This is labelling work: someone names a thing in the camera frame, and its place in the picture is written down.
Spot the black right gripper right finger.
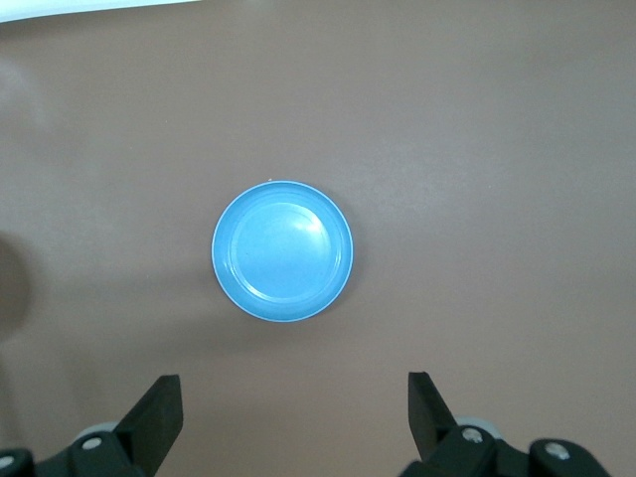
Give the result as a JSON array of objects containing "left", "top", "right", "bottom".
[{"left": 402, "top": 370, "right": 537, "bottom": 477}]

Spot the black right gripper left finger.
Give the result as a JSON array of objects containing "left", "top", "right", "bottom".
[{"left": 33, "top": 373, "right": 186, "bottom": 477}]

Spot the blue round plate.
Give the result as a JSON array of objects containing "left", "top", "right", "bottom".
[{"left": 210, "top": 180, "right": 357, "bottom": 325}]

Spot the brown table cover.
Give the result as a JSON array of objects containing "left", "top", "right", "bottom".
[{"left": 0, "top": 0, "right": 636, "bottom": 477}]

